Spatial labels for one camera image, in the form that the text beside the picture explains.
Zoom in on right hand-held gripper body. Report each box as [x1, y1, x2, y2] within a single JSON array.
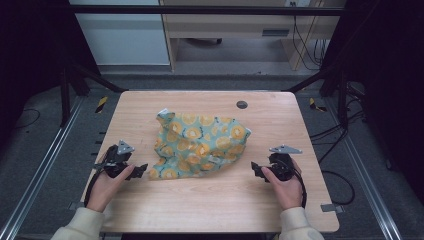
[[268, 144, 304, 183]]

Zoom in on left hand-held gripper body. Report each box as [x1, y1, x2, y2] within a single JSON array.
[[93, 139, 136, 179]]

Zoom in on green orange-print cloth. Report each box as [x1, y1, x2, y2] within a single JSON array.
[[148, 108, 252, 181]]

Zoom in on person's right hand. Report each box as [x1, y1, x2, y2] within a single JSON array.
[[260, 158, 304, 212]]

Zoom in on person's left hand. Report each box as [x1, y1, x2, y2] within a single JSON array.
[[85, 163, 137, 213]]

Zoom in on white cabinet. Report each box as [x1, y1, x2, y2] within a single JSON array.
[[68, 0, 172, 67]]

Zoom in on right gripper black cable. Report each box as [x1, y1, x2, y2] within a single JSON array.
[[289, 158, 308, 209]]

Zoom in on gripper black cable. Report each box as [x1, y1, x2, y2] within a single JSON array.
[[289, 158, 308, 209], [83, 145, 118, 208]]

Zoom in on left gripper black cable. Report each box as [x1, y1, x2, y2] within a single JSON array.
[[83, 145, 118, 208]]

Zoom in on black floor cables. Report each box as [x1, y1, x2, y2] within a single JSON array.
[[309, 81, 368, 207]]

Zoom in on grey metal table bracket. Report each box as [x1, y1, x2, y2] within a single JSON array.
[[320, 203, 345, 214]]

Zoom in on aluminium floor rail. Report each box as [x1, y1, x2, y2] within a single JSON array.
[[0, 96, 84, 240], [324, 98, 404, 240]]

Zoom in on black metal frame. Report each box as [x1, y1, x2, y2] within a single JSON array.
[[58, 3, 351, 129]]

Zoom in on hanging black cables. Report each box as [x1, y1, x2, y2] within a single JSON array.
[[289, 1, 329, 72]]

